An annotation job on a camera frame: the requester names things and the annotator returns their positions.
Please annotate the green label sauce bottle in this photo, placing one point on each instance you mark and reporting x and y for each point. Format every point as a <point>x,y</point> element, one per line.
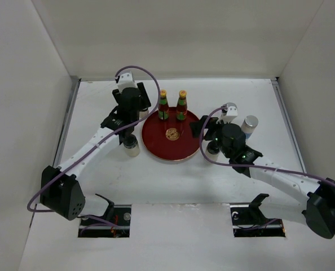
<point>181,108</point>
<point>163,106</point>

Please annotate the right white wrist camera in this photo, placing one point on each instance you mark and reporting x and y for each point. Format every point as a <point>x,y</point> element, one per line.
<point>225,120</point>

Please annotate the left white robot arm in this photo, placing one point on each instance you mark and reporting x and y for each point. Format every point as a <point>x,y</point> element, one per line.
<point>61,189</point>

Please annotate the silver lid jar far right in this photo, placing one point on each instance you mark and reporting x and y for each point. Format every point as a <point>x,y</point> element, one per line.
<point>249,124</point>

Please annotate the red round tray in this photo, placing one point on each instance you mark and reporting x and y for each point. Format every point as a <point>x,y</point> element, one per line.
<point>170,139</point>

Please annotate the silver lid jar near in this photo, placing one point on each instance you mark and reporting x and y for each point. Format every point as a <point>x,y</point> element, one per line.
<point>229,110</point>

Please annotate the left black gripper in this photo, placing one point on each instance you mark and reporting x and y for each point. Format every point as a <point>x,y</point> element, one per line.
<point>143,97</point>

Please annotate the black cap spice jar front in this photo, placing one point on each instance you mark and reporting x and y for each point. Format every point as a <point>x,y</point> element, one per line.
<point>212,149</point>

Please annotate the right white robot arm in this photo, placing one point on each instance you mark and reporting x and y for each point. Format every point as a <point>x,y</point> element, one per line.
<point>315,195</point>

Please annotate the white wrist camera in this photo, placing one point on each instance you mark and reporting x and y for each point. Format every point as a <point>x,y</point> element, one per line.
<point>225,120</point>
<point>125,80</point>

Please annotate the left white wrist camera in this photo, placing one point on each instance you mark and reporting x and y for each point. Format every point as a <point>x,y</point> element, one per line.
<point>125,80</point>

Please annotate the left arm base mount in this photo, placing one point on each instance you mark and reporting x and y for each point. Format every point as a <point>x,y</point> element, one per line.
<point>113,223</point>

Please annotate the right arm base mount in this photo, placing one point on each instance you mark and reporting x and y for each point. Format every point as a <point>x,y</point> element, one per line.
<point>249,222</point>

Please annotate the silver lid jar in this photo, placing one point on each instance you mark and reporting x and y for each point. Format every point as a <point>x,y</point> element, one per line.
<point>249,124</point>
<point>229,110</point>

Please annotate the black cap glass shaker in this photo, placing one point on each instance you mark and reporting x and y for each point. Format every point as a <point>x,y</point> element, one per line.
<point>131,146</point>

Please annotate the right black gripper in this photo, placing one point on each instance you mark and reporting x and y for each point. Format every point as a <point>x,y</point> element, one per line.
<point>195,126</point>

